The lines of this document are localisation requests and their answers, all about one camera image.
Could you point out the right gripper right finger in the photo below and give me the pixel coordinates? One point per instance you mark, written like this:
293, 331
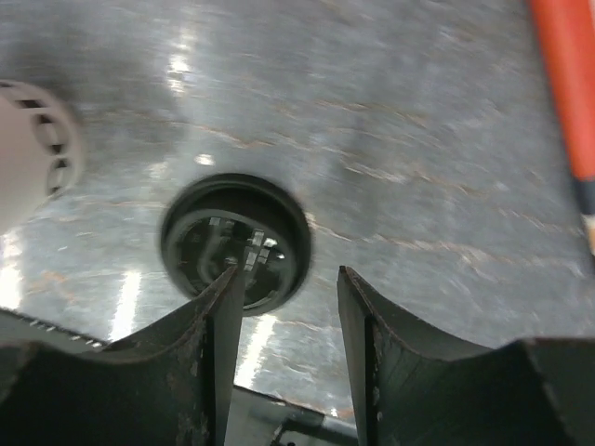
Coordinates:
414, 384

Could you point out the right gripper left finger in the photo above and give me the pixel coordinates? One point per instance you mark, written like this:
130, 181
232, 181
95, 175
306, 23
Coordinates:
169, 383

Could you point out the single white paper cup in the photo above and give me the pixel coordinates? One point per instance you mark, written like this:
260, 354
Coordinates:
42, 150

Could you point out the colourful magazine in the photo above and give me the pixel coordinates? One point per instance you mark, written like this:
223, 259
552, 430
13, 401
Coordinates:
565, 32

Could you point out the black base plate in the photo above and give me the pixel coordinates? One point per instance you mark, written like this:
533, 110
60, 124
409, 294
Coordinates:
255, 419

